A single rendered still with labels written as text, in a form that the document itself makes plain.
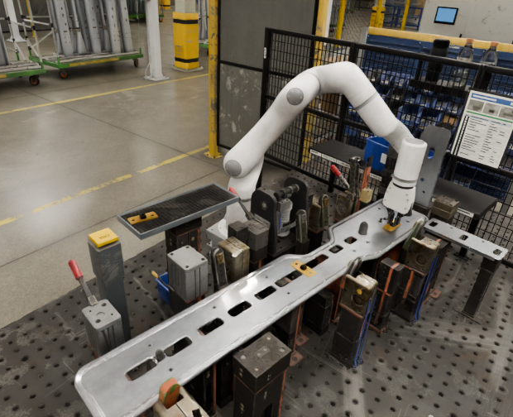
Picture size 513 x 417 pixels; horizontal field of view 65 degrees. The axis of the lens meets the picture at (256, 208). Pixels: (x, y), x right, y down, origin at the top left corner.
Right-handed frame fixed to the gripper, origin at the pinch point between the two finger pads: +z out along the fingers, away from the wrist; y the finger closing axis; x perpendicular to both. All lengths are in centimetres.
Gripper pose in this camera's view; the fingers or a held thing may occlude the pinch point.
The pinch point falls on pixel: (393, 219)
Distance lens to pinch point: 162.5
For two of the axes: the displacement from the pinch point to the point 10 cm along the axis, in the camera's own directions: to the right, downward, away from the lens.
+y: 6.9, 4.0, -6.1
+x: 7.2, -3.1, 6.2
